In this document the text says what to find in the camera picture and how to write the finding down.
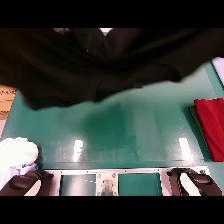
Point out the dark brown T-shirt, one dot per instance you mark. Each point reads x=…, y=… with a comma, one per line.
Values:
x=83, y=66

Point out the red T-shirt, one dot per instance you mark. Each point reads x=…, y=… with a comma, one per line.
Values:
x=211, y=125

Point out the white garment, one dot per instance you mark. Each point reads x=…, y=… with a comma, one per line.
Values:
x=16, y=155

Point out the silver frame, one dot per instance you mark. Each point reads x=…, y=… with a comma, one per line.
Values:
x=106, y=183

